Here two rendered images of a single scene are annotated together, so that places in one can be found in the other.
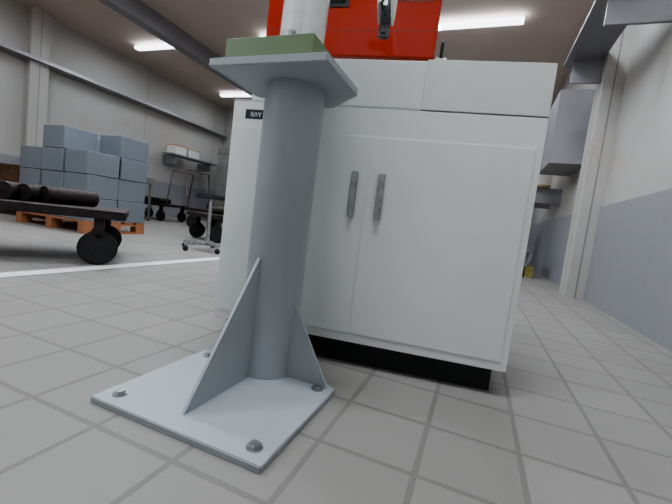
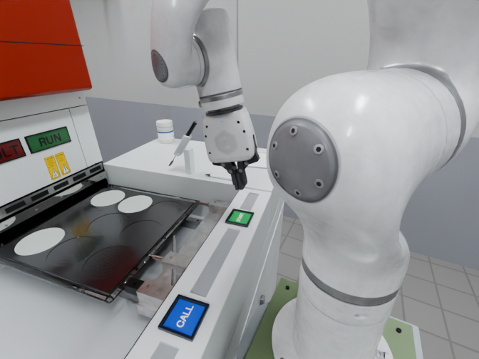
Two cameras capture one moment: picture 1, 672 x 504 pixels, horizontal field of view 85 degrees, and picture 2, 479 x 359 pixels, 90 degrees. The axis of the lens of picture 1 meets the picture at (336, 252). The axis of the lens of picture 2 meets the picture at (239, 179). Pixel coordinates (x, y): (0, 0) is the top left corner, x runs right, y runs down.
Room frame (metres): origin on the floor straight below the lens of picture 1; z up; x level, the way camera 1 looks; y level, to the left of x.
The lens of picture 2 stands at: (1.15, 0.40, 1.31)
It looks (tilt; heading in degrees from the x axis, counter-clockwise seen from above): 27 degrees down; 277
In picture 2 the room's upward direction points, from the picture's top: straight up
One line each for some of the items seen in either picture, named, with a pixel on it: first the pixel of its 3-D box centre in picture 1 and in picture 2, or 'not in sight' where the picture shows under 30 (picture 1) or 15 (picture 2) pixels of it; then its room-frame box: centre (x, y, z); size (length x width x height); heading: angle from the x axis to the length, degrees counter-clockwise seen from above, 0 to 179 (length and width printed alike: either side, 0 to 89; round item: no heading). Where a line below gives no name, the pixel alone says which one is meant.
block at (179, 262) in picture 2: not in sight; (181, 264); (1.32, 0.03, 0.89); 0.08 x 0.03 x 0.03; 168
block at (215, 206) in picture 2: not in sight; (222, 206); (1.27, -0.20, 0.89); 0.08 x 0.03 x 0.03; 168
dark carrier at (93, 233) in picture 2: not in sight; (108, 224); (1.56, -0.08, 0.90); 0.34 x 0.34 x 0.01; 78
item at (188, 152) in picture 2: not in sight; (184, 153); (1.41, -0.30, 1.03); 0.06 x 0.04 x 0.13; 168
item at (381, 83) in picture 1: (337, 87); (221, 279); (1.22, 0.06, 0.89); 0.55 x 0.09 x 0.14; 78
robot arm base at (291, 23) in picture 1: (303, 26); (336, 310); (1.02, 0.16, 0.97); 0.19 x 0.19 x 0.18
